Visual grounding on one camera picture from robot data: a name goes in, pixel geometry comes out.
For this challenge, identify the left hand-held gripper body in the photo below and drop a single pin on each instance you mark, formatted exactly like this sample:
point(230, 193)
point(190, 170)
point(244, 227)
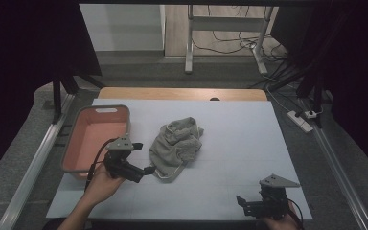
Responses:
point(121, 163)

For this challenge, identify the aluminium rail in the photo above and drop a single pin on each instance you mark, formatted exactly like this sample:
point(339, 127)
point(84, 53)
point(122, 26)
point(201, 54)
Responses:
point(338, 172)
point(36, 159)

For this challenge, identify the black curtain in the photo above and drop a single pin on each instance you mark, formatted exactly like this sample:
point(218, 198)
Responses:
point(22, 64)
point(357, 80)

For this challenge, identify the white plug adapter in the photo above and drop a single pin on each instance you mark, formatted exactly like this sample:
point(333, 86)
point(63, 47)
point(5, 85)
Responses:
point(311, 114)

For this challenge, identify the black stand legs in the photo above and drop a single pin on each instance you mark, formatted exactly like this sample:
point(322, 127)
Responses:
point(317, 96)
point(57, 102)

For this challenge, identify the white cabinet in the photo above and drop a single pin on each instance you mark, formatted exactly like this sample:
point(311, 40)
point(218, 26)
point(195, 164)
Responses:
point(124, 28)

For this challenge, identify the person's right hand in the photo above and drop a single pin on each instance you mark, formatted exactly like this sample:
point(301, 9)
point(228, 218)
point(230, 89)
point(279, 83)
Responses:
point(281, 224)

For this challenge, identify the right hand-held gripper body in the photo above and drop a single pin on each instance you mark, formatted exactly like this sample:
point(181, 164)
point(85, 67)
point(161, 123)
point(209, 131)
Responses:
point(273, 199)

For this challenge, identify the white power strip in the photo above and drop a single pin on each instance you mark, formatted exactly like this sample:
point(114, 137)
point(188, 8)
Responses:
point(299, 122)

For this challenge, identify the pink basket with grey rim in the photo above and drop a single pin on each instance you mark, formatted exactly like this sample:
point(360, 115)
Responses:
point(89, 140)

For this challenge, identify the grey cloth garment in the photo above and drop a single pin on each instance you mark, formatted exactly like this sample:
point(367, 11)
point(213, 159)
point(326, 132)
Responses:
point(175, 147)

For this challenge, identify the person's left hand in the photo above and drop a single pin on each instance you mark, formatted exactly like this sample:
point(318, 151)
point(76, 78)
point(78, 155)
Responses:
point(103, 187)

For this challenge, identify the wooden table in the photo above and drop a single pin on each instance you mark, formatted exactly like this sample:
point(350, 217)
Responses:
point(172, 94)

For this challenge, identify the white table board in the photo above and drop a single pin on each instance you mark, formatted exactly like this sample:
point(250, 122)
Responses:
point(236, 143)

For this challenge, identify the white metal stand frame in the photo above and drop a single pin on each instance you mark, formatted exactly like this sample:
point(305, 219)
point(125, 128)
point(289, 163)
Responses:
point(189, 44)

